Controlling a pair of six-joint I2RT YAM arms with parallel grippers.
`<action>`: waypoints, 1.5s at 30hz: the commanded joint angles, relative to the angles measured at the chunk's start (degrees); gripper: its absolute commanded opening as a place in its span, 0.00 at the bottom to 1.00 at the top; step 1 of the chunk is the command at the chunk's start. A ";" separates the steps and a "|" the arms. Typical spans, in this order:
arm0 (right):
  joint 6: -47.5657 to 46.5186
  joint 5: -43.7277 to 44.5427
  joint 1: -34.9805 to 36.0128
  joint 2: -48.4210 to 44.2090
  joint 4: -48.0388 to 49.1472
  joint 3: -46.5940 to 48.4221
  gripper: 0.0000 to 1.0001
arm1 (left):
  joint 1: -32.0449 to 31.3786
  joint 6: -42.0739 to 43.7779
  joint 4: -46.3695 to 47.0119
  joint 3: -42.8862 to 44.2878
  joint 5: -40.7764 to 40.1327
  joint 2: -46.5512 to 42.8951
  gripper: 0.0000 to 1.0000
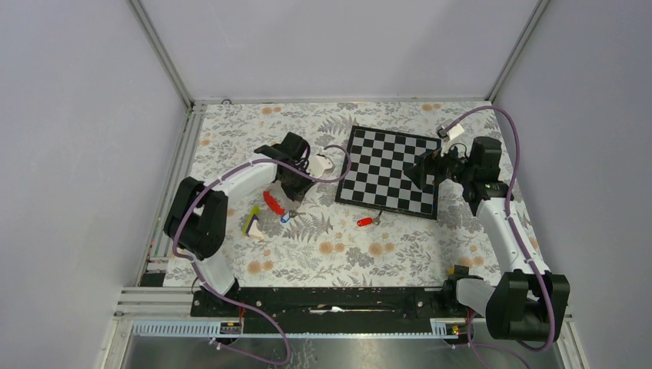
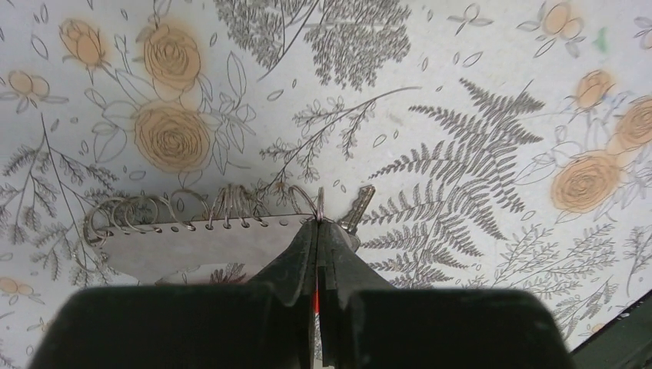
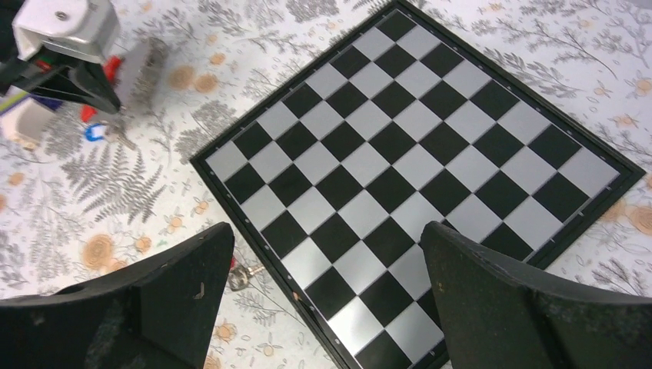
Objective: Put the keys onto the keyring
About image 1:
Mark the metal keyring holder red handle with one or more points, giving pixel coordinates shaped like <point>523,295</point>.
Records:
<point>275,201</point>

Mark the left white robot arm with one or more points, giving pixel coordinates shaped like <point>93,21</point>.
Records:
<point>198,215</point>

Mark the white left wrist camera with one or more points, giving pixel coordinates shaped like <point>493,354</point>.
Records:
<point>319,166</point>

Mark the aluminium frame rail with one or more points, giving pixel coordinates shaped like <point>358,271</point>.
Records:
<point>156,254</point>

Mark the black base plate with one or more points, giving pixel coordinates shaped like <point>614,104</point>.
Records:
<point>276,305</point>

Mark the white slotted cable duct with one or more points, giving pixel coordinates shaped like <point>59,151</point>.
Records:
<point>257,328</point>

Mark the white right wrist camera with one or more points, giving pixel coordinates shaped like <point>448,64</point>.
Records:
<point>449,137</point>

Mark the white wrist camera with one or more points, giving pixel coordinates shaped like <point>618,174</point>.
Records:
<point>319,166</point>
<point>449,137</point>

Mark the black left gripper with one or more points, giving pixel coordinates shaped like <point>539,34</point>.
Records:
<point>296,195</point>

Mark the floral patterned table mat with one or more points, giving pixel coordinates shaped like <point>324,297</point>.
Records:
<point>325,247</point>

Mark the black white chessboard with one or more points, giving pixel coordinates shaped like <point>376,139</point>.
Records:
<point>375,172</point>

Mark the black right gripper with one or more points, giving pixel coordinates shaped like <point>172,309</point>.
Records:
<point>426,162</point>

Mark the key with blue tag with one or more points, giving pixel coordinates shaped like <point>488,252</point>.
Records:
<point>286,217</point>

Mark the key with red tag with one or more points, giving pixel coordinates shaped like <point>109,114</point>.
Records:
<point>370,220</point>

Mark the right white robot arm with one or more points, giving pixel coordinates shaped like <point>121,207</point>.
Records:
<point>528,303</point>

